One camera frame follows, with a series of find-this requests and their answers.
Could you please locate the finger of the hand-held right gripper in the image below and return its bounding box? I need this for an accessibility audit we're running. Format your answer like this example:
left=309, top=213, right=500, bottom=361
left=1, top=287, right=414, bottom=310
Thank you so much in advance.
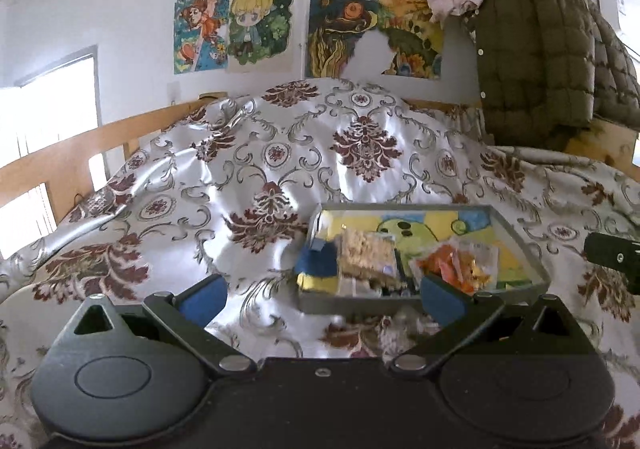
left=584, top=231, right=640, bottom=276

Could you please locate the red-haired girl wall painting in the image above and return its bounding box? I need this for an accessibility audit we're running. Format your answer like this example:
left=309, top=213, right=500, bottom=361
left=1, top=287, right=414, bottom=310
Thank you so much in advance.
left=173, top=0, right=232, bottom=76

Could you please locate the wooden board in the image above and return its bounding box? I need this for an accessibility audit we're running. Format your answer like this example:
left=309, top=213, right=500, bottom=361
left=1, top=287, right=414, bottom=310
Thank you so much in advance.
left=564, top=116, right=640, bottom=171

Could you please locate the blond figure wall painting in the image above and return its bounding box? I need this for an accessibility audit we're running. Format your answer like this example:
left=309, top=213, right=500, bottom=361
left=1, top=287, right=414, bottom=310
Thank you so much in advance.
left=227, top=0, right=294, bottom=73

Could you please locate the wooden bed frame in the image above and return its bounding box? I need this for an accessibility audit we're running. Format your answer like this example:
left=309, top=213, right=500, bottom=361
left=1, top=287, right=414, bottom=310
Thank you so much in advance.
left=0, top=93, right=481, bottom=225

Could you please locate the orange landscape wall painting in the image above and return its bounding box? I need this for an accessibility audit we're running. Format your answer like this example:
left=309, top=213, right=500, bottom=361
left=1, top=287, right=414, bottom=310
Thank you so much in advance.
left=376, top=0, right=445, bottom=80

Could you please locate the dark swirl wall painting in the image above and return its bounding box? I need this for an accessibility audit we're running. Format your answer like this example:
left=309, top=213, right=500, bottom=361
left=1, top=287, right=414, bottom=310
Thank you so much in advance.
left=306, top=0, right=382, bottom=80

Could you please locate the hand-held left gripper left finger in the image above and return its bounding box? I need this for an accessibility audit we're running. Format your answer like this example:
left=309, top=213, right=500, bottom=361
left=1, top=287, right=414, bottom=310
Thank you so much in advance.
left=75, top=274, right=258, bottom=375

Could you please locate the orange snack packet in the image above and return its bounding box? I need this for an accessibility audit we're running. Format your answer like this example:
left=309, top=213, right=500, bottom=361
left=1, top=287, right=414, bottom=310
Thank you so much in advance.
left=407, top=236, right=501, bottom=296

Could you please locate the blue and yellow snack packet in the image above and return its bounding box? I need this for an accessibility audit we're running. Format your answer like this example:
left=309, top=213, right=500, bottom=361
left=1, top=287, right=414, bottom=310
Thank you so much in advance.
left=295, top=239, right=342, bottom=292

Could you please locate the green dinosaur painting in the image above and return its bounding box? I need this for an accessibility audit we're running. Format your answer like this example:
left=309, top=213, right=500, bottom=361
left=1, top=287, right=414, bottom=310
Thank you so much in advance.
left=315, top=209, right=533, bottom=291

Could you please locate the white wall box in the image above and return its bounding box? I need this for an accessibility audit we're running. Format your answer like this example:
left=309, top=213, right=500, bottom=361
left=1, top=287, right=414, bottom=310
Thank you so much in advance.
left=597, top=0, right=627, bottom=31

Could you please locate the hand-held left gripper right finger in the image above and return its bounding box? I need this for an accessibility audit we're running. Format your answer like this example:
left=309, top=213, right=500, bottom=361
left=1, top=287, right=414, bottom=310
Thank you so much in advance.
left=390, top=274, right=572, bottom=375

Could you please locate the grey metal tray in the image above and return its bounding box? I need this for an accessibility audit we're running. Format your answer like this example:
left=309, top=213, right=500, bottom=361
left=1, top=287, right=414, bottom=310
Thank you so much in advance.
left=297, top=203, right=552, bottom=316

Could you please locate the beige rice crisp packet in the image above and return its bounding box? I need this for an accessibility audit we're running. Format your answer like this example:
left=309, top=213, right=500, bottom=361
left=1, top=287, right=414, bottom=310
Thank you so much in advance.
left=340, top=228, right=402, bottom=287

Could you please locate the olive puffer jacket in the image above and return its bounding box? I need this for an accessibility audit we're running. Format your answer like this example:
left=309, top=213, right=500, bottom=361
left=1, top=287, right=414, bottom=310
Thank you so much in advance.
left=472, top=0, right=601, bottom=152

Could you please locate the olive quilted jacket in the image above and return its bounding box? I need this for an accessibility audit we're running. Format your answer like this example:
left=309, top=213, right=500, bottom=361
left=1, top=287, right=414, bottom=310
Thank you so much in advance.
left=582, top=0, right=640, bottom=122

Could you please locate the window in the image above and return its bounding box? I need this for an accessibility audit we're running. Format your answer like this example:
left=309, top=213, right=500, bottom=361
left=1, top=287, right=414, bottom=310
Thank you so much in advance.
left=0, top=45, right=108, bottom=260

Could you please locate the floral satin blanket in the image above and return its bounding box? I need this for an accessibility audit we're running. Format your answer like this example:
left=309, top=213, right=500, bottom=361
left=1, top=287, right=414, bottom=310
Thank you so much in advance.
left=0, top=79, right=640, bottom=449

